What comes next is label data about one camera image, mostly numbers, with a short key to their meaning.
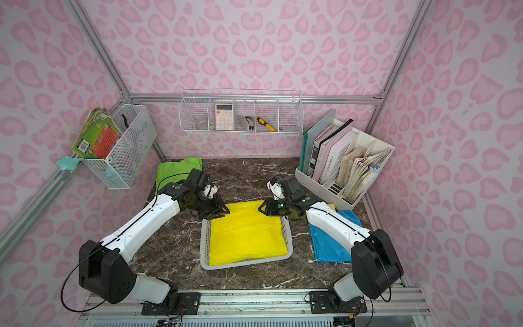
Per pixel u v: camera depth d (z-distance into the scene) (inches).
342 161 37.5
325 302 28.7
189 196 23.3
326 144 33.0
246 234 32.1
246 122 38.7
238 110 39.5
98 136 28.3
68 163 24.4
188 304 28.9
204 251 30.1
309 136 34.1
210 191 26.7
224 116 37.5
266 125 38.5
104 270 16.1
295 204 25.1
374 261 16.6
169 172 44.0
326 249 33.0
